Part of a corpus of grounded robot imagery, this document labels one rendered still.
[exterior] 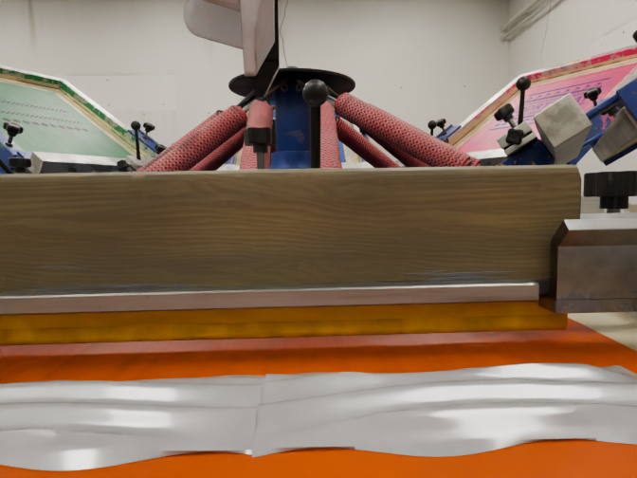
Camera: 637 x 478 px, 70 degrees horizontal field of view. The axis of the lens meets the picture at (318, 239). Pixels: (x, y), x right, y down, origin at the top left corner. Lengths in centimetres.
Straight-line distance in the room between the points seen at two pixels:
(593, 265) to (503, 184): 7
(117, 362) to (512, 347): 22
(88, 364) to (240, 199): 12
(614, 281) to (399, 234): 12
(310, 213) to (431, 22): 461
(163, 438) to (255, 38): 18
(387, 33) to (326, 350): 450
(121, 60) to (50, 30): 68
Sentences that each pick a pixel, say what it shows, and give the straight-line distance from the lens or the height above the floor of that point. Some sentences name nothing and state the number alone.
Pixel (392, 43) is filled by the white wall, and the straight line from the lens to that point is 469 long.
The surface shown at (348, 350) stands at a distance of 27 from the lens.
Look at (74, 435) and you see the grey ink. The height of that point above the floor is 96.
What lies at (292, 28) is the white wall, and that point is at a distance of 465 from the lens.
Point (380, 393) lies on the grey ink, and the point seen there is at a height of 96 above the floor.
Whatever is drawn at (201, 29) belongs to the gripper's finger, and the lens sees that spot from 32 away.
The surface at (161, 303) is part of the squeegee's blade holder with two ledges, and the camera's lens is 26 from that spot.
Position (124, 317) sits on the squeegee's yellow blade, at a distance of 29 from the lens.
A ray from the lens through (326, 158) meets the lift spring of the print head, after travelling 76.
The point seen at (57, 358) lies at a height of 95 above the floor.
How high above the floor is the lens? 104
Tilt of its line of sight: 5 degrees down
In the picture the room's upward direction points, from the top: 1 degrees counter-clockwise
